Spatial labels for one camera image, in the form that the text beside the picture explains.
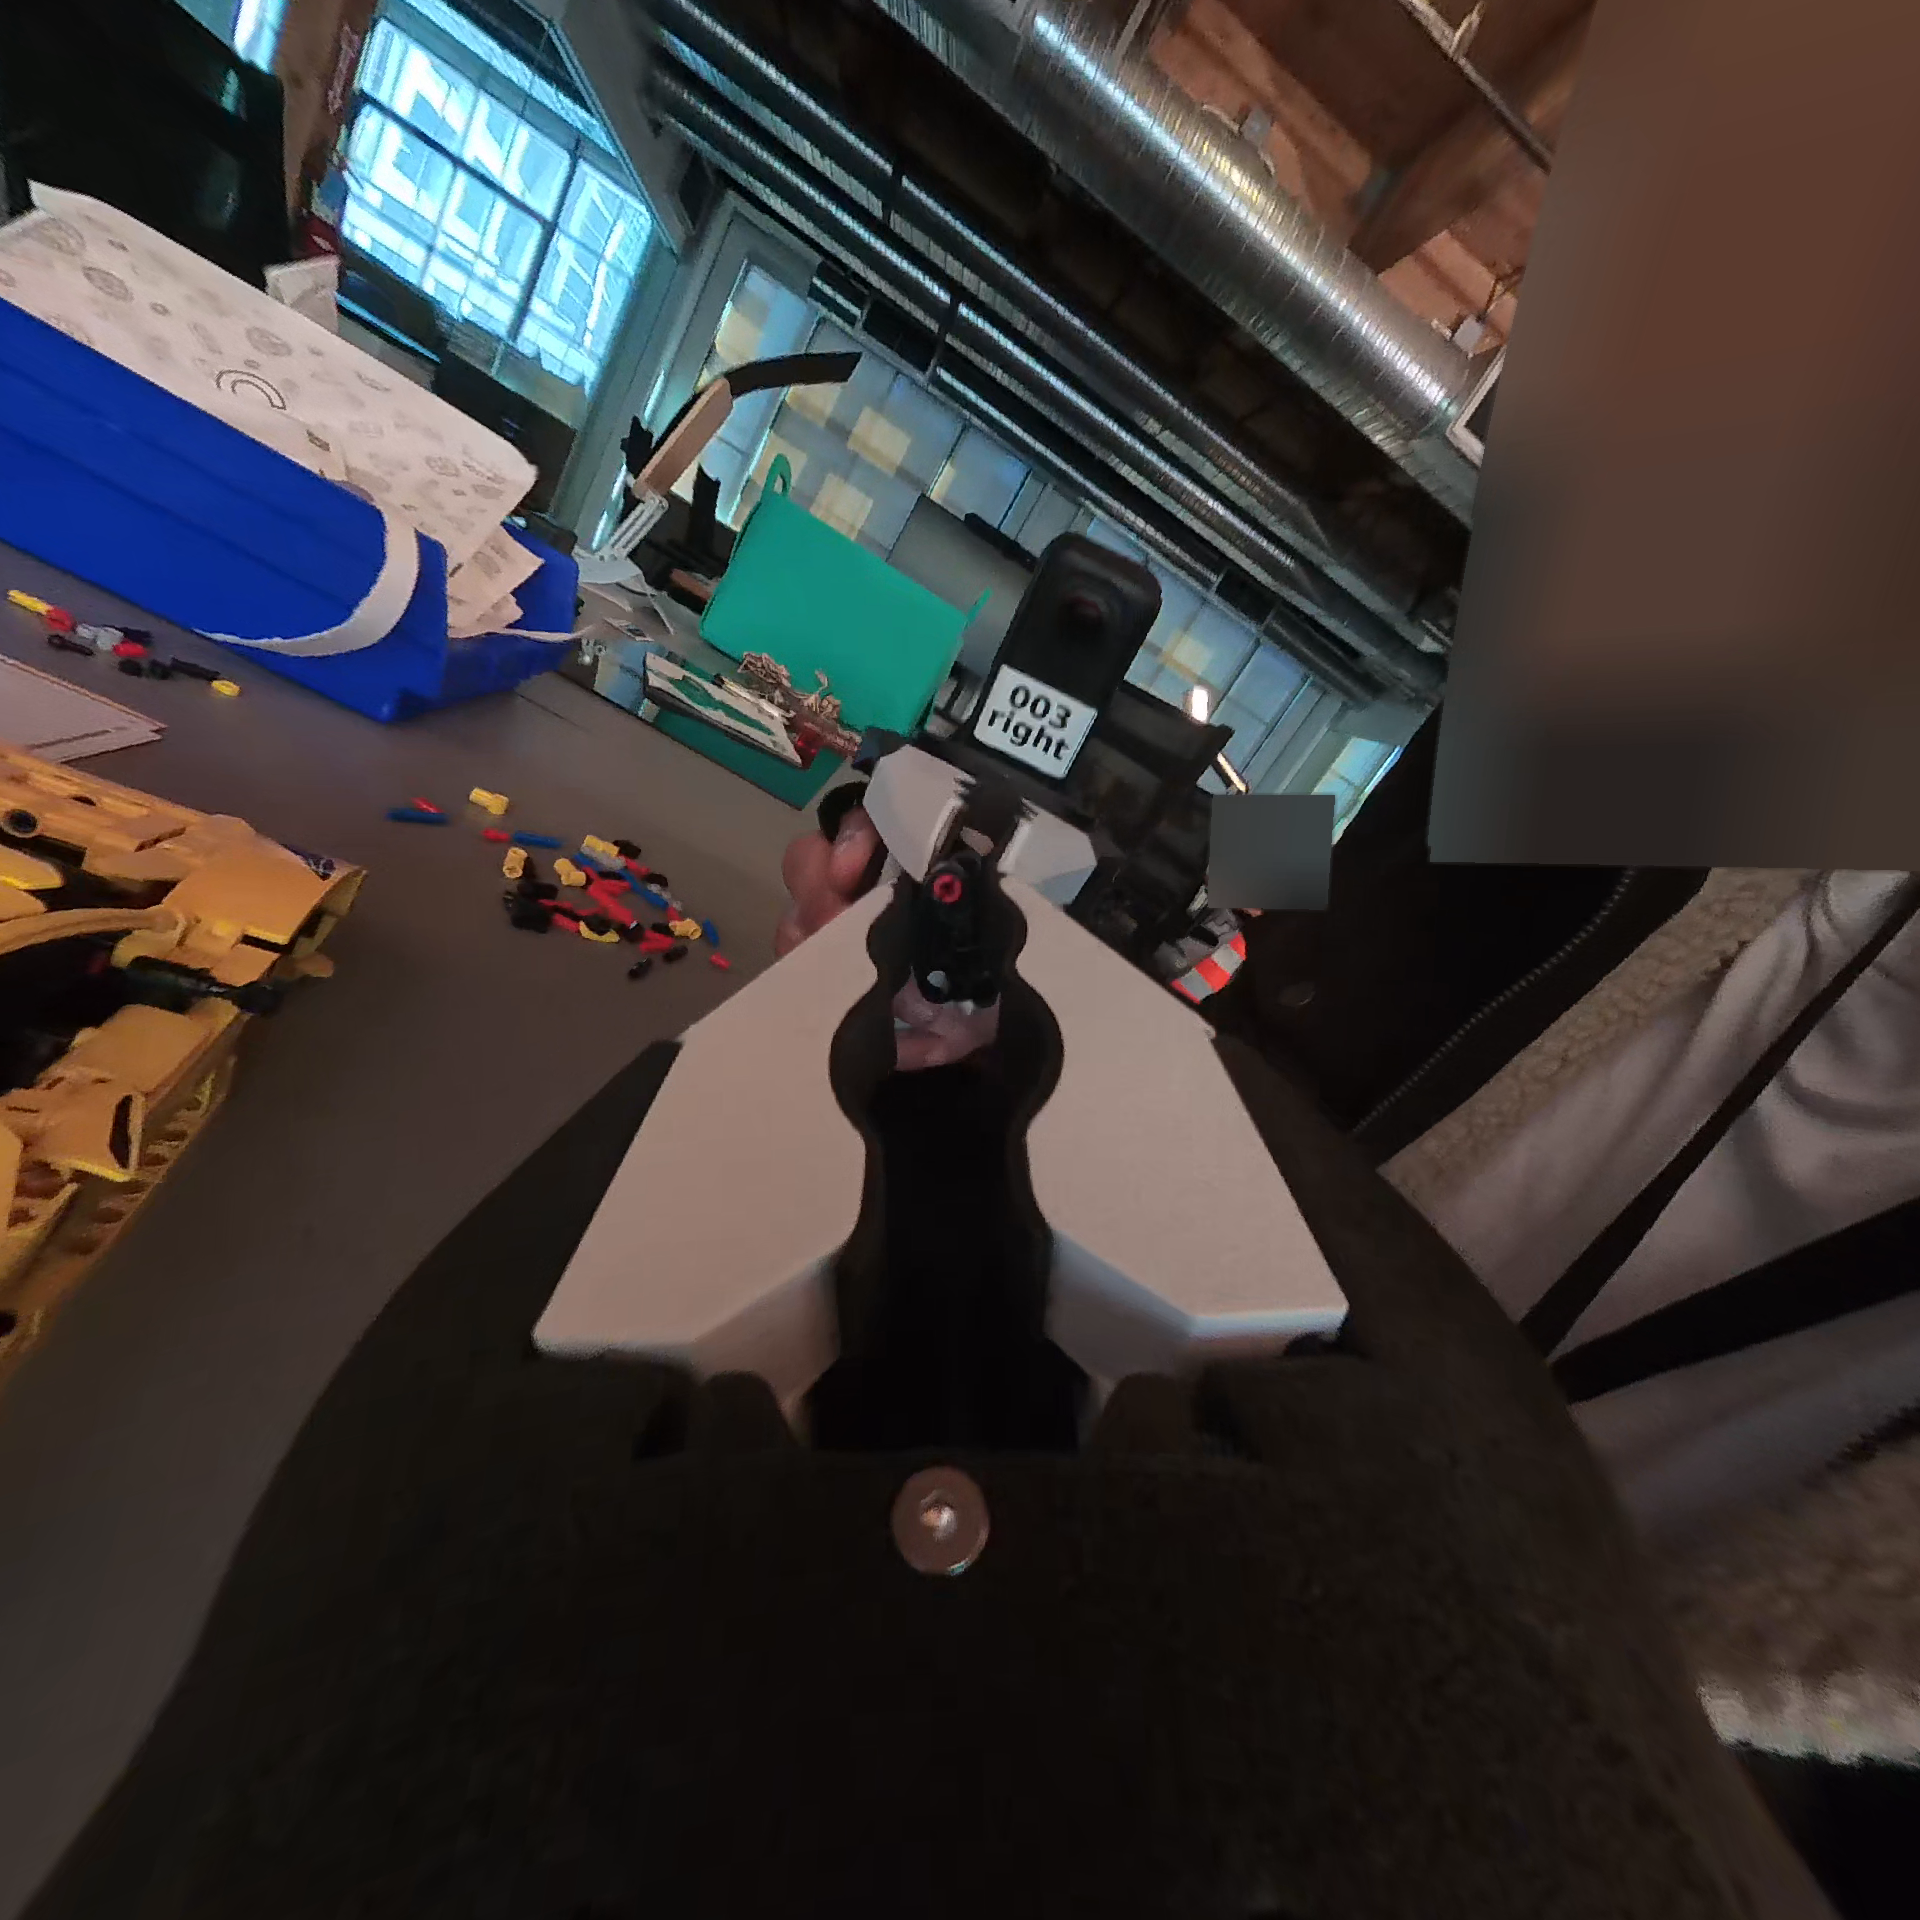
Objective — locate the small cluster of toy bricks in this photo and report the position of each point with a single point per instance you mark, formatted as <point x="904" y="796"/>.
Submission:
<point x="136" y="647"/>

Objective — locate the small black yellow brick assembly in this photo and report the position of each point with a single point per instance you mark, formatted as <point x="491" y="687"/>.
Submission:
<point x="946" y="888"/>

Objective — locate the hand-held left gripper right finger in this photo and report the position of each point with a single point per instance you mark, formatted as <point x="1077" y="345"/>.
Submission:
<point x="1186" y="1198"/>

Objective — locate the orange striped traffic cone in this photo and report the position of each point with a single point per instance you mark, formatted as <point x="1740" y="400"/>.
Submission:
<point x="1210" y="968"/>

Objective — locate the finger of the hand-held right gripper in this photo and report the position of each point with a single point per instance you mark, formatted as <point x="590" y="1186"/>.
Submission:
<point x="1050" y="857"/>
<point x="908" y="804"/>

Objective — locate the building instruction booklet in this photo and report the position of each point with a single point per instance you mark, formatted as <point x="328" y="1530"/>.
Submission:
<point x="60" y="712"/>

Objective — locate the row of ceiling conduit pipes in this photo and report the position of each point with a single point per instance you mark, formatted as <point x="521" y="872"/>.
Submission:
<point x="932" y="302"/>

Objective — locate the yellow toy brick car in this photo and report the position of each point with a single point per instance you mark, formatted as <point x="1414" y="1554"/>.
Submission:
<point x="106" y="1119"/>

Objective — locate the black monitor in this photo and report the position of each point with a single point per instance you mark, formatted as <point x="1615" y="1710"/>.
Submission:
<point x="136" y="119"/>

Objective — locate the person's right hand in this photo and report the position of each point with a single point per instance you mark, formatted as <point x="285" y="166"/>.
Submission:
<point x="818" y="892"/>

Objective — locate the large pile of toy bricks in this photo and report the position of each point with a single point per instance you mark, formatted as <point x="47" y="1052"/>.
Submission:
<point x="608" y="899"/>

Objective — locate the white shirt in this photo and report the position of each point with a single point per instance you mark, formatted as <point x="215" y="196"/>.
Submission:
<point x="1696" y="1078"/>

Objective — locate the black fleece-lined jacket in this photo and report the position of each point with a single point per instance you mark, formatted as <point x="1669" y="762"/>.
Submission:
<point x="1351" y="989"/>

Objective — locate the silver ventilation duct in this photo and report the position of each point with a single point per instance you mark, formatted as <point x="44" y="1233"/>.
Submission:
<point x="1201" y="192"/>

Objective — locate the teal plastic bin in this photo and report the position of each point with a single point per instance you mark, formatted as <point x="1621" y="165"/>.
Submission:
<point x="824" y="614"/>

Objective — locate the large paned window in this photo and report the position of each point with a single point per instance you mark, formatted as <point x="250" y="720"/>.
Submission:
<point x="493" y="226"/>

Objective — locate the black office chair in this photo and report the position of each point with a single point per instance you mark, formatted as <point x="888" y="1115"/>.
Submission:
<point x="1154" y="841"/>

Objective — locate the grey desk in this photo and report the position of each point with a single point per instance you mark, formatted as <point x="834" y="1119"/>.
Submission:
<point x="452" y="1078"/>

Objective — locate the small beige brick model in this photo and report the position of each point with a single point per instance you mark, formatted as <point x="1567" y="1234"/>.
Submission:
<point x="794" y="695"/>

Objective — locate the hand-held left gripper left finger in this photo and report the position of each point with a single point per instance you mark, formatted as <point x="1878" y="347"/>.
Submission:
<point x="707" y="1198"/>

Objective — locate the white printed paper bag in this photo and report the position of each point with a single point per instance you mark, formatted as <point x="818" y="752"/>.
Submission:
<point x="182" y="313"/>

